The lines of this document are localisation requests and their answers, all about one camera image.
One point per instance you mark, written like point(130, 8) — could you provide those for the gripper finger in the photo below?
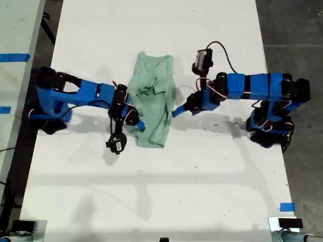
point(141, 125)
point(183, 108)
point(196, 112)

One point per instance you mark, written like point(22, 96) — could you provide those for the pale green T-shirt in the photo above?
point(151, 113)

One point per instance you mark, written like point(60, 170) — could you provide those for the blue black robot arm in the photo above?
point(88, 94)
point(257, 85)

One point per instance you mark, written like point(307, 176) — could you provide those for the small black clamp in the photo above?
point(164, 239)

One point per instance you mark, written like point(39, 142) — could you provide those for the black stand leg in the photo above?
point(48, 27)

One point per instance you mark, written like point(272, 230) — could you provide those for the short blue tape strip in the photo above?
point(287, 207)
point(5, 110)

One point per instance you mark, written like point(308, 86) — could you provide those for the long blue tape strip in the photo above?
point(13, 57)

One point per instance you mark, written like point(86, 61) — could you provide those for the shiny metal plate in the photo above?
point(41, 227)
point(273, 224)

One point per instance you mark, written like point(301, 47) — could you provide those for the small black box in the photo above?
point(290, 223)
point(24, 225)

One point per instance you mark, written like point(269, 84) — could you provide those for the white side table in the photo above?
point(15, 25)

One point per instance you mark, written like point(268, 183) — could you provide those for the grey tube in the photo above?
point(17, 238)
point(297, 237)

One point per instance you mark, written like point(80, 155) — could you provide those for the black camera stalk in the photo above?
point(116, 126)
point(203, 79)

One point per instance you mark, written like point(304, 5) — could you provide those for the black camera box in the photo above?
point(202, 61)
point(117, 143)

